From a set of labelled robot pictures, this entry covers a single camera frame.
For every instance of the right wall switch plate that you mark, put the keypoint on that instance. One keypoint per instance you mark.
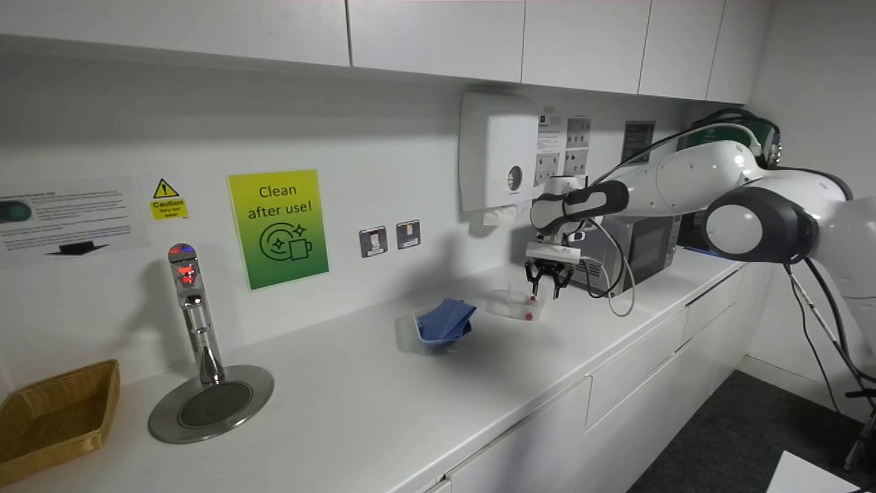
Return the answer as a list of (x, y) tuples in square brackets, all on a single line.
[(409, 234)]

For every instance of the blue cloth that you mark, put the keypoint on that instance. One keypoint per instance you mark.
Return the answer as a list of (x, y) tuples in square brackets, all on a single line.
[(445, 324)]

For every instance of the stainless steel microwave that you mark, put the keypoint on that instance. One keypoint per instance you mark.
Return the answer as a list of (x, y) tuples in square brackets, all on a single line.
[(627, 249)]

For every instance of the green first aid bag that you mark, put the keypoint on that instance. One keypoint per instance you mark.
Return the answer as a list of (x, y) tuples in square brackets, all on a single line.
[(758, 134)]

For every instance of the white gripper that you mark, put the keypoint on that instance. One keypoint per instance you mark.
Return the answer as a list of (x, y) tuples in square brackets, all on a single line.
[(555, 252)]

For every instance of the white paper towel dispenser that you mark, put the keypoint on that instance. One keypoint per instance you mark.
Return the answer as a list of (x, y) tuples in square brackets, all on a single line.
[(497, 156)]

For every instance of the round steel drain tray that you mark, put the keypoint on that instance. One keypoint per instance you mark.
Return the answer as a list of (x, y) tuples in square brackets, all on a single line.
[(196, 410)]

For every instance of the green clean after use sign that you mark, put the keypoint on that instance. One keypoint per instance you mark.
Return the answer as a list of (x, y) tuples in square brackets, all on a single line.
[(281, 224)]

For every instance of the chrome hot water tap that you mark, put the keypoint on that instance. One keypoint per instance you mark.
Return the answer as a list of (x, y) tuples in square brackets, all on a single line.
[(189, 291)]

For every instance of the wicker basket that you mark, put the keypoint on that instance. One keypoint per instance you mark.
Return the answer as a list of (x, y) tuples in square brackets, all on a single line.
[(59, 420)]

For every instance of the double wall socket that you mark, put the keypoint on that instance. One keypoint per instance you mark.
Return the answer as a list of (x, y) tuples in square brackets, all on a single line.
[(639, 134)]

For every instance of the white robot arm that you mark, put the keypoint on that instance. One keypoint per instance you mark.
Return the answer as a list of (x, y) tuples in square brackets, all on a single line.
[(753, 210)]

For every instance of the white instruction label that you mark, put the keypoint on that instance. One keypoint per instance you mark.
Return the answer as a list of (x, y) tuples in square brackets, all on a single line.
[(63, 221)]

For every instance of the yellow warning sticker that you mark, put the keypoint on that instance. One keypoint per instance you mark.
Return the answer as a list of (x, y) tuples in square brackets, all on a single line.
[(169, 201)]

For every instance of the white instruction poster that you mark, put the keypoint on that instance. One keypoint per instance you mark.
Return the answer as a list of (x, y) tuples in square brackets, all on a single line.
[(561, 146)]

